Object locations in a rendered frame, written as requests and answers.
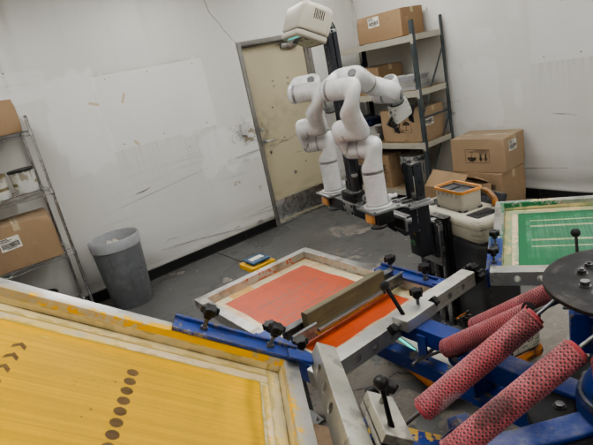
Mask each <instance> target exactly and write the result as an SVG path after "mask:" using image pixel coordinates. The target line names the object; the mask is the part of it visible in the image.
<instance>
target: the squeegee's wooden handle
mask: <svg viewBox="0 0 593 445"><path fill-rule="evenodd" d="M382 281H385V276H384V272H383V270H381V269H377V270H375V271H373V272H372V273H370V274H369V275H367V276H365V277H363V278H361V279H359V280H358V281H356V282H354V283H352V284H351V285H349V286H347V287H346V288H344V289H342V290H339V291H338V292H336V293H335V294H333V295H332V296H330V297H328V298H325V299H324V300H322V301H320V302H318V303H317V304H316V305H313V306H311V307H310V308H308V309H306V310H304V311H303V312H301V316H302V320H303V324H304V328H306V327H308V326H310V325H311V324H312V323H314V322H315V321H316V322H317V325H316V328H317V331H318V327H320V326H322V325H323V324H325V323H327V322H328V321H330V320H331V319H333V318H335V317H336V316H338V315H340V314H341V313H344V312H345V311H347V310H349V309H350V308H351V307H353V306H354V305H357V304H358V303H360V302H362V301H363V300H365V299H367V298H368V297H370V296H372V295H373V294H375V293H377V292H378V291H380V290H382V289H381V288H380V283H381V282H382ZM383 291H384V290H383Z"/></svg>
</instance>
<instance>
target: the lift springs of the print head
mask: <svg viewBox="0 0 593 445"><path fill-rule="evenodd" d="M557 304H559V303H558V302H557V301H555V300H554V299H553V298H551V297H550V296H549V295H548V293H547V292H546V291H545V289H544V286H543V285H542V284H541V285H539V286H537V287H536V288H534V289H532V290H529V291H526V292H524V293H522V294H521V295H519V296H517V297H515V298H511V299H509V300H508V301H506V302H504V303H502V304H500V305H497V306H494V307H493V308H491V309H489V310H487V311H485V312H483V313H480V314H478V315H476V316H474V317H472V318H470V319H469V321H468V326H469V327H468V328H466V329H464V330H462V331H460V332H458V333H455V334H453V335H451V336H449V337H446V338H444V339H442V340H441V341H440V342H439V350H438V351H435V352H433V353H431V354H428V355H426V356H424V357H421V358H419V359H418V361H422V360H424V359H427V358H429V357H432V356H434V355H437V354H439V353H442V354H443V356H445V357H446V358H452V357H455V356H458V355H460V354H463V353H464V352H467V351H471V350H473V351H472V352H471V353H470V354H468V355H467V356H466V357H465V358H464V359H462V360H461V361H460V362H459V363H458V364H456V365H455V366H454V367H453V368H451V369H450V370H449V371H448V372H447V373H445V374H444V375H443V376H442V377H440V378H439V379H438V380H437V381H435V382H434V383H433V384H432V385H431V386H430V387H429V388H428V389H427V390H425V391H424V392H423V393H422V394H421V395H419V396H418V397H417V398H416V399H415V403H414V405H415V406H416V408H417V410H418V412H416V413H415V414H414V415H413V416H411V417H410V418H409V419H408V420H406V421H405V423H406V425H408V424H409V423H411V422H412V421H413V420H414V419H416V418H417V417H418V416H419V415H420V414H421V415H422V416H423V417H424V418H425V419H429V420H432V419H434V418H435V417H436V416H438V415H439V414H440V413H441V412H442V411H443V410H445V409H446V407H448V406H449V405H450V404H452V403H453V402H454V401H455V400H456V399H458V398H459V397H460V396H461V395H463V394H464V393H465V392H466V391H467V390H469V389H470V388H471V387H473V386H474V385H475V384H476V383H477V382H479V381H480V380H481V379H482V378H484V377H485V376H486V375H487V374H488V373H489V372H490V371H491V370H493V369H494V368H495V367H496V366H498V365H499V364H500V363H501V362H502V361H504V360H505V359H506V358H507V357H509V356H510V355H511V354H512V353H514V352H515V351H516V350H517V349H519V348H520V347H521V346H522V345H523V344H525V343H526V342H527V341H528V340H529V339H530V338H531V337H532V336H534V335H535V334H536V333H537V332H539V331H540V330H541V329H542V328H543V327H544V326H543V323H544V322H543V320H542V319H541V314H542V313H543V312H544V311H546V310H547V309H548V308H550V307H552V306H555V305H557ZM592 341H593V334H592V335H591V336H589V337H588V338H587V339H586V340H584V341H583V342H582V343H580V344H579V345H577V344H576V343H575V342H573V341H572V340H569V341H568V340H566V339H564V340H563V341H562V342H561V343H559V344H558V345H557V346H556V347H554V348H553V349H552V350H551V351H549V352H548V353H547V354H546V355H544V356H543V357H542V358H541V359H539V360H538V361H537V362H536V363H535V364H534V365H533V366H532V367H530V368H529V369H528V370H527V371H525V372H524V373H523V374H522V375H520V376H519V377H518V378H517V379H515V380H514V381H513V382H512V383H510V384H509V385H508V386H507V387H505V388H504V389H503V390H502V391H500V392H499V393H498V394H497V395H496V396H495V397H494V398H493V399H491V400H490V401H489V402H488V403H486V404H485V405H484V406H483V407H481V408H480V409H479V410H478V411H476V412H475V413H474V414H473V415H471V416H470V417H469V418H468V419H466V420H465V421H464V422H463V423H461V424H460V425H459V426H458V427H456V428H455V430H454V431H452V432H451V433H450V434H448V435H447V436H446V437H445V438H444V439H442V440H441V441H440V442H439V445H486V444H487V443H489V442H490V441H491V440H493V439H494V438H495V437H496V436H498V435H499V434H500V433H502V432H503V431H504V430H505V429H507V428H508V427H509V426H510V425H512V424H513V423H514V422H515V421H516V420H517V419H518V418H520V417H521V416H522V415H523V414H525V413H526V412H527V411H528V410H530V409H531V408H532V407H533V406H535V405H536V404H537V403H539V402H540V401H541V400H542V399H544V398H545V397H546V396H548V395H549V394H550V393H551V392H552V391H553V390H554V389H555V388H557V387H558V386H559V385H560V384H562V383H563V382H564V381H566V380H567V379H568V378H569V377H571V376H572V375H573V374H574V373H576V372H577V371H578V370H579V369H581V368H582V367H583V366H585V365H586V364H587V363H588V360H587V357H588V355H587V354H586V353H585V352H584V351H583V350H582V349H583V348H584V347H585V346H586V345H588V344H589V343H590V342H592Z"/></svg>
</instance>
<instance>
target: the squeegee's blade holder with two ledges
mask: <svg viewBox="0 0 593 445"><path fill-rule="evenodd" d="M382 294H383V290H380V291H378V292H377V293H375V294H373V295H372V296H370V297H368V298H367V299H365V300H363V301H362V302H360V303H358V304H357V305H354V306H353V307H351V308H350V309H349V310H347V311H345V312H344V313H341V314H340V315H338V316H336V317H335V318H333V319H331V320H330V321H328V322H327V323H325V324H323V325H322V326H320V327H318V331H319V332H321V331H323V330H324V329H326V328H328V327H330V326H331V325H333V324H335V323H336V322H337V321H339V320H341V319H343V318H344V317H346V316H348V315H349V314H351V313H353V312H355V310H357V309H359V308H360V307H362V306H364V305H366V304H368V303H369V302H371V301H373V300H374V299H375V298H377V297H379V296H380V295H382Z"/></svg>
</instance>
